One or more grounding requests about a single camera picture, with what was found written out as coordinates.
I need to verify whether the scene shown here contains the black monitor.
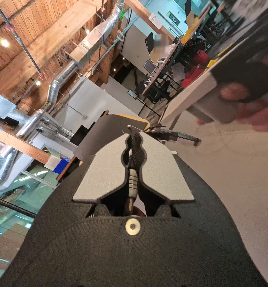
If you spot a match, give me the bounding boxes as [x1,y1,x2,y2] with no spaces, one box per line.
[145,31,155,54]
[70,125,88,146]

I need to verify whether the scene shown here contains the black braided hdmi cable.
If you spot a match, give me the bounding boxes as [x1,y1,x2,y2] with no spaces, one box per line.
[126,126,202,212]

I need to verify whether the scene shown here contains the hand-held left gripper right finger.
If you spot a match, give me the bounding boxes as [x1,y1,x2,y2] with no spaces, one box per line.
[137,132,195,216]

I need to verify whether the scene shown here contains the white box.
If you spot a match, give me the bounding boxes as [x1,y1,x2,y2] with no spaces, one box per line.
[44,155,61,170]

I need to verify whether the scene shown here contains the metal sprinkler pipe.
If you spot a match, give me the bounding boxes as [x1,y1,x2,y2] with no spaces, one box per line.
[0,0,43,80]

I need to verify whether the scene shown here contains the grey sheet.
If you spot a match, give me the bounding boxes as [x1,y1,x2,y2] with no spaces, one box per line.
[171,63,186,82]

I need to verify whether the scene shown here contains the small silver screen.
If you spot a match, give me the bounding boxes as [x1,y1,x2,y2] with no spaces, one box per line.
[143,59,157,74]

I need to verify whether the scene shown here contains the dark wall frame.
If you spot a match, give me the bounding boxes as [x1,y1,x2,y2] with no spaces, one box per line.
[166,11,180,26]

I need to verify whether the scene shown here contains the white paper sign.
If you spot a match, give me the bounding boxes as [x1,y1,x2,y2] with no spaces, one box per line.
[148,13,162,29]

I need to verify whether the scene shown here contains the wooden desk with black frame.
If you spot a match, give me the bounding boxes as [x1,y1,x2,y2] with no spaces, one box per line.
[56,109,110,182]

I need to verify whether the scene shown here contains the rectangular metal duct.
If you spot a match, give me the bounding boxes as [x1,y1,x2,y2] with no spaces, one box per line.
[69,22,108,70]

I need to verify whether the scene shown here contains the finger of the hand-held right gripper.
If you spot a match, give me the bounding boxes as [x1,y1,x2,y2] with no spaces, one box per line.
[159,71,218,124]

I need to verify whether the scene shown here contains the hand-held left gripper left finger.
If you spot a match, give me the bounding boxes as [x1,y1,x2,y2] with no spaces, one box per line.
[73,133,132,216]

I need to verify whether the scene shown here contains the red bin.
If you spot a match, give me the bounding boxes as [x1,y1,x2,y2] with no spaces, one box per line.
[193,50,209,65]
[182,65,206,88]

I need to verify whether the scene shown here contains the smooth silver pipes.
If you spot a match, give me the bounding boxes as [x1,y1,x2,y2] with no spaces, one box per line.
[0,109,74,187]

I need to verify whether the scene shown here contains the blue bin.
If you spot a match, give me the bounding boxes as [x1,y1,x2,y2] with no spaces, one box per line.
[53,158,71,174]

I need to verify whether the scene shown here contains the silver spiral air duct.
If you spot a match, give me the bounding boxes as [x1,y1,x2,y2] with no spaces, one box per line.
[48,0,125,111]

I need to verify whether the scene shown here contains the long wooden desk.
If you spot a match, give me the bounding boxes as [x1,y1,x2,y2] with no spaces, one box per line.
[142,36,185,96]

